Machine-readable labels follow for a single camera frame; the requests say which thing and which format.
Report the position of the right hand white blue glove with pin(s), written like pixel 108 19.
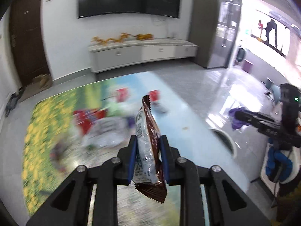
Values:
pixel 282 166

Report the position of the white round trash bin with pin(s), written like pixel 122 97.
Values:
pixel 226 140

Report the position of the purple stool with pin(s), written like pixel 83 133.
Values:
pixel 247 66

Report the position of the front-load washing machine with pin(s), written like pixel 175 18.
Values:
pixel 240 55

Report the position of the flower landscape table mat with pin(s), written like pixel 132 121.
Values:
pixel 87 126

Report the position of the brown boots by door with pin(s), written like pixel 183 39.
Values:
pixel 44 81

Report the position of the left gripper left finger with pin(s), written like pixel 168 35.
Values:
pixel 126 167

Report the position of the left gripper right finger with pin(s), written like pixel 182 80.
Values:
pixel 169 157

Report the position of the dark brown entrance door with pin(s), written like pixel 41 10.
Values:
pixel 26 40

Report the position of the golden coiled dragon ornament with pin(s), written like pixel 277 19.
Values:
pixel 142 37

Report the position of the brown white snack wrapper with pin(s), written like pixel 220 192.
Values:
pixel 148 173

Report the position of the grey double-door refrigerator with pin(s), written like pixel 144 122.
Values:
pixel 214 28

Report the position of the red crumpled wrapper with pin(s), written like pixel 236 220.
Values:
pixel 122 94

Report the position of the white low TV cabinet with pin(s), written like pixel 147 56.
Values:
pixel 120 54

